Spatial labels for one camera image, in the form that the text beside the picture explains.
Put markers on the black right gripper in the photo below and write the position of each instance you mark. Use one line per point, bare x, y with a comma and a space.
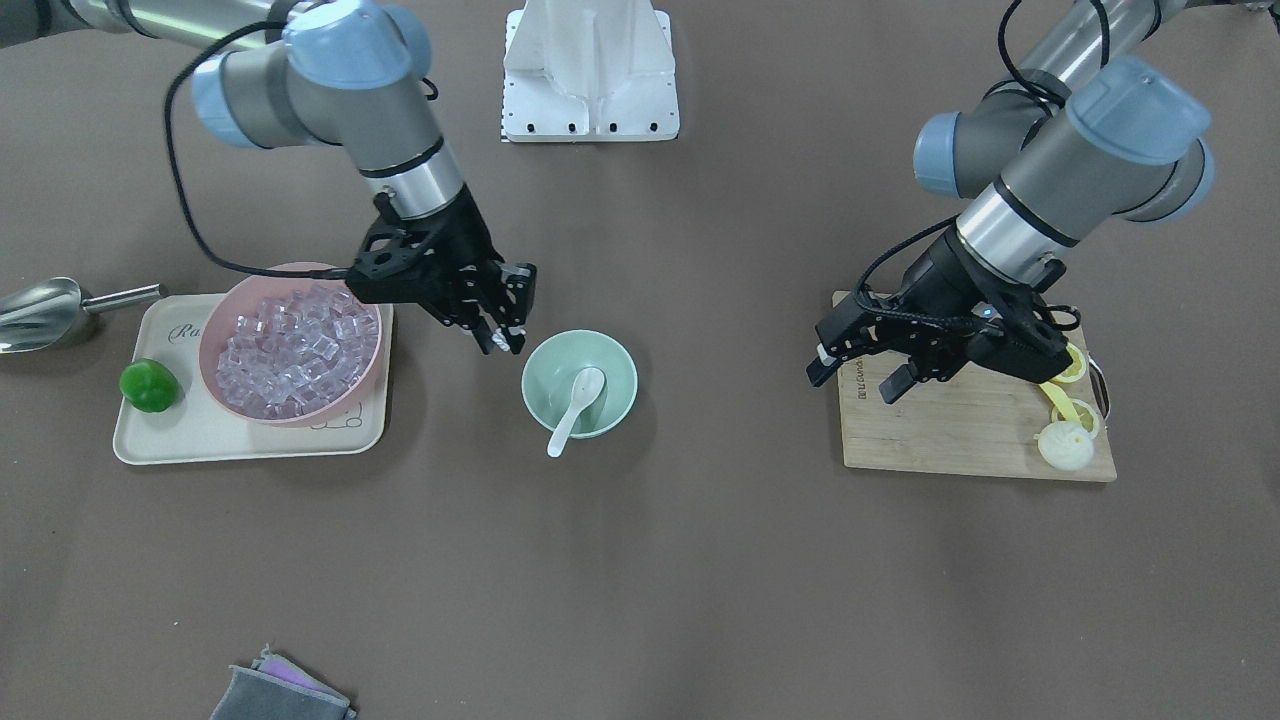
468, 238

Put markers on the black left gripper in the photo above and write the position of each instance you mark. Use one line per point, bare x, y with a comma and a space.
943, 277

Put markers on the white ceramic spoon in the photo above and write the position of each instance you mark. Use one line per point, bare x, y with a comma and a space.
586, 388

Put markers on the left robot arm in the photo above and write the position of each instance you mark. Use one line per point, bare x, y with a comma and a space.
1079, 131

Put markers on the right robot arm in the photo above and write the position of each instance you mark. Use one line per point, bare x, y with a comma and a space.
348, 74

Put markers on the mint green bowl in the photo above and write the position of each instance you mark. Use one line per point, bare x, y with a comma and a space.
548, 376

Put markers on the clear ice cubes pile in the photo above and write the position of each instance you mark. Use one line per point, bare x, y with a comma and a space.
293, 355

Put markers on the pink bowl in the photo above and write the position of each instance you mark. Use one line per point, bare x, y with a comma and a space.
286, 278

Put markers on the metal ice scoop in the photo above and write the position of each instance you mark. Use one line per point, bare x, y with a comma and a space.
60, 313

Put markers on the bamboo cutting board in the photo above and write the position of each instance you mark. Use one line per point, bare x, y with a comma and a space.
979, 424

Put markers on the lemon slice far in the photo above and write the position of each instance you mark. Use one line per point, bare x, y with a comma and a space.
1076, 369

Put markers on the lemon slice near bun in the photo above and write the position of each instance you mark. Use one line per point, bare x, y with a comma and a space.
1079, 412

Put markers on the beige plastic tray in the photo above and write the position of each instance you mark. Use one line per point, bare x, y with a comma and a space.
198, 429

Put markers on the green bell pepper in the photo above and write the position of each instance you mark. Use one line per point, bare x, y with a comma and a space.
149, 386

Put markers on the grey folded cloth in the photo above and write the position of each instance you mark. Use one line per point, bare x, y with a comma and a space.
275, 687

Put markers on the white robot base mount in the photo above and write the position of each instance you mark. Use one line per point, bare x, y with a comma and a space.
589, 72

